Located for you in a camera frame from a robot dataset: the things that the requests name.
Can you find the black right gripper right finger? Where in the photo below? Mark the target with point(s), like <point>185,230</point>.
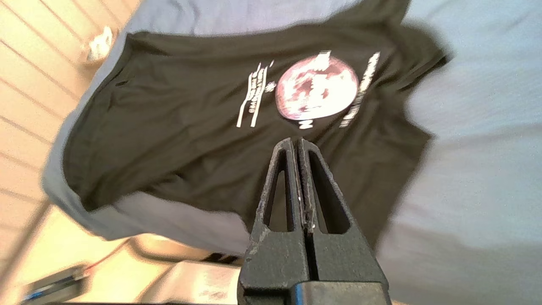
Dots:
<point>343,258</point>

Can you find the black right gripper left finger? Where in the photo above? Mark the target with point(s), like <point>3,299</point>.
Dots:
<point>275,262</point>

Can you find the black moon print t-shirt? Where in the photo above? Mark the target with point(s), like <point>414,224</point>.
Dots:
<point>190,135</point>

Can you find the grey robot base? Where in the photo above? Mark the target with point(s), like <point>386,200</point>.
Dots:
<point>194,284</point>

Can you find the blue bed sheet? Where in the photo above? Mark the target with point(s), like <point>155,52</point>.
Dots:
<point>465,190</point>

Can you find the black power adapter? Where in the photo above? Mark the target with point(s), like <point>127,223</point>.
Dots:
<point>55,284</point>

